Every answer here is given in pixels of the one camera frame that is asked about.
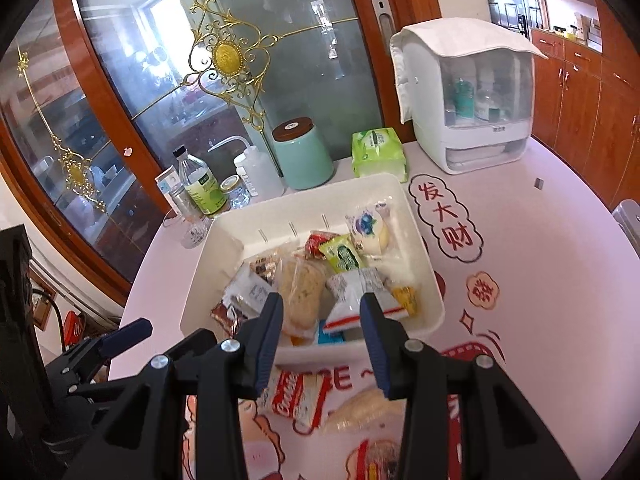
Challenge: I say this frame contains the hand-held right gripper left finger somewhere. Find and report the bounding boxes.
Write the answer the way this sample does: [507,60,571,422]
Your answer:
[65,292,285,480]

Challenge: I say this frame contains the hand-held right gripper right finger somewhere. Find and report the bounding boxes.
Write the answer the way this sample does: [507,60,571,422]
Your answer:
[359,293,571,480]

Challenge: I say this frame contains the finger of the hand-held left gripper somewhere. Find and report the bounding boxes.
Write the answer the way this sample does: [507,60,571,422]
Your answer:
[44,317,154,400]
[80,329,221,401]

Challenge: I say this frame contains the white red striped packet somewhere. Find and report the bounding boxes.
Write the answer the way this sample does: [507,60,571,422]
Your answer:
[322,267,403,335]

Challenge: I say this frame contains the white plastic bin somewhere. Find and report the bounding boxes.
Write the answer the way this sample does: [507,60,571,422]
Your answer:
[180,172,446,367]

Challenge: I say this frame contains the dark red snack packet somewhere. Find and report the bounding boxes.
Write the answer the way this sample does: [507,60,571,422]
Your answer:
[210,301,247,337]

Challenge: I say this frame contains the blue snack packet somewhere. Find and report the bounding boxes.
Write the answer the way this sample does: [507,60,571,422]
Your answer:
[317,320,368,346]

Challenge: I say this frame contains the red box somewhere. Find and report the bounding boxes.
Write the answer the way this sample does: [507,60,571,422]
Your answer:
[62,310,86,346]

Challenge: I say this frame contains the pale bread packet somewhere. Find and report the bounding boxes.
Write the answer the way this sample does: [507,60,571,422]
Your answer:
[277,255,333,338]
[322,387,406,436]

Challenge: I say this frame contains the yellow snack packet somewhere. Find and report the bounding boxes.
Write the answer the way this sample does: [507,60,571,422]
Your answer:
[391,285,418,318]

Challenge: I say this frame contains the red cookie packet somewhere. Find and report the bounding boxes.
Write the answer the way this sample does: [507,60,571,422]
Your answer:
[257,367,331,431]

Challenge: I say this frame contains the green snack packet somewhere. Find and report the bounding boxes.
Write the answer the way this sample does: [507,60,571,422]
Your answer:
[319,234,368,275]

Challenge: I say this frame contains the clear glass cup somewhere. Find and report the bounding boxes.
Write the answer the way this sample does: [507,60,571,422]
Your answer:
[162,210,211,250]

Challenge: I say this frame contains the blueberry print bun packet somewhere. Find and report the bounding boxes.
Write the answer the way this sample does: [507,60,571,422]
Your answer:
[346,200,392,257]

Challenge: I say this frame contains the clear glass jar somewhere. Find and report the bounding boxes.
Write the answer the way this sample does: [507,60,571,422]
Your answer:
[169,183,193,217]

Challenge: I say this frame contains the glass bottle with green label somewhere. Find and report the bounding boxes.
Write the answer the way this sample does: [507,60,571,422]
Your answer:
[173,146,230,217]

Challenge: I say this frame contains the small jar with gold lid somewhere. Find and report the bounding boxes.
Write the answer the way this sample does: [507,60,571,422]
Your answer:
[220,176,251,210]

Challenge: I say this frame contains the small white blue box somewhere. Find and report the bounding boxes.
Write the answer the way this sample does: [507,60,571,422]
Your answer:
[155,169,182,211]

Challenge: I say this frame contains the white plastic wash bottle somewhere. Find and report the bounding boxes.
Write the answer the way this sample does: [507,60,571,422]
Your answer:
[207,136,285,198]

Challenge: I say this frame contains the teal jar with brown lid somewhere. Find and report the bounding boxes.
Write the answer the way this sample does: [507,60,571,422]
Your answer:
[271,116,335,191]

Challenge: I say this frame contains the green tissue pack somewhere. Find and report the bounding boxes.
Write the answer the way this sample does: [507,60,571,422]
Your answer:
[351,127,408,183]

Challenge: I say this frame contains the wooden glass door gold ornament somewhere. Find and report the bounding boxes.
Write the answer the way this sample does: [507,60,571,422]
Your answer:
[52,0,441,211]
[0,0,161,306]

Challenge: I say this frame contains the white storage organiser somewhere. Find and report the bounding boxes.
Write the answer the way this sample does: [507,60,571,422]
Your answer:
[390,27,536,176]

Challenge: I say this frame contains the teal bottle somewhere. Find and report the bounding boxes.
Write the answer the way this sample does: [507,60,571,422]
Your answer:
[452,77,475,118]

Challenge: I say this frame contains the clear white bottle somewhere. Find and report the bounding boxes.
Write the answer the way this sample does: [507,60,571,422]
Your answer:
[475,77,501,121]

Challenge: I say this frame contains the grey ribbed object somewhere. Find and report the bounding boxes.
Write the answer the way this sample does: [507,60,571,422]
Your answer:
[611,199,640,253]

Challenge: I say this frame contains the wooden cabinets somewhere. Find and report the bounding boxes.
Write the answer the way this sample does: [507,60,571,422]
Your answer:
[530,25,640,211]

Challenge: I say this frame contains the white cloth cover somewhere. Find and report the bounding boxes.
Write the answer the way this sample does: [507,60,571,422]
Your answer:
[389,16,549,126]

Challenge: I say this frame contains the dark panelled door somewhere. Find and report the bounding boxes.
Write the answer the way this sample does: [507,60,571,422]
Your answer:
[477,0,532,41]

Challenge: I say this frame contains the wooden shelf with boxes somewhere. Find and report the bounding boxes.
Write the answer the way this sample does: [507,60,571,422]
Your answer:
[520,0,606,56]

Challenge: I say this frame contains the black cable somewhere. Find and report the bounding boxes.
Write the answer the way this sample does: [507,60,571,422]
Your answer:
[32,287,66,351]

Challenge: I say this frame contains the silver door handle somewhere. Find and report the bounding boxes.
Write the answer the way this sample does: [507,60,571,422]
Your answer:
[371,0,397,46]

